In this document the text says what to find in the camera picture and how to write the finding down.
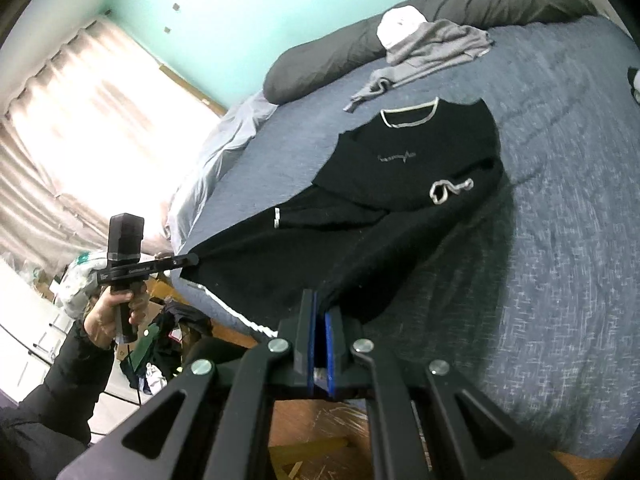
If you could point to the white plastic bag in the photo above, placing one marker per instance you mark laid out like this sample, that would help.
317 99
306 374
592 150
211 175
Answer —
77 280

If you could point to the pink curtain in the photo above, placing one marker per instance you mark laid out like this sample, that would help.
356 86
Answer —
100 135

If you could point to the person's left hand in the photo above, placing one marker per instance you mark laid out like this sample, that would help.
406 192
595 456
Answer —
102 320

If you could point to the pile of dark clothes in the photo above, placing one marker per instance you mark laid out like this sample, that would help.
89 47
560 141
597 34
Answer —
180 320

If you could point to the black sweater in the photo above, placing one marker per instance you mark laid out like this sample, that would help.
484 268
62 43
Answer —
400 170

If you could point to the light grey blanket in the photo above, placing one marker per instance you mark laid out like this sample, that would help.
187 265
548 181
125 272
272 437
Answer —
210 160

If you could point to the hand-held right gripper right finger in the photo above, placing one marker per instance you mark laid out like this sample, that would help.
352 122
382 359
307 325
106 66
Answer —
330 355

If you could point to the white cabinet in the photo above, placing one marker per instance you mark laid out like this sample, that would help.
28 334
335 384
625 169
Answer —
25 320

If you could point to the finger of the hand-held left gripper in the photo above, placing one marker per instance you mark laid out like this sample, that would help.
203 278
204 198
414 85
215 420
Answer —
182 261

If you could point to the wooden window frame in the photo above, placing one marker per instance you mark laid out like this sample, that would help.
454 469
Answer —
195 90

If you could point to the grey hoodie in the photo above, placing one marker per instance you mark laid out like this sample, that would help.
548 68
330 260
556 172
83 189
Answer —
435 45

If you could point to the white printed cloth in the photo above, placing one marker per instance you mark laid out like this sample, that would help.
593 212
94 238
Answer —
400 25

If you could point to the long dark grey pillow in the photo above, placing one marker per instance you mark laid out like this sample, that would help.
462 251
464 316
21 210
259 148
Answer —
325 65

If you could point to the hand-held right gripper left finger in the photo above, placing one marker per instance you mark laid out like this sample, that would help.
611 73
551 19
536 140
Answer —
311 340

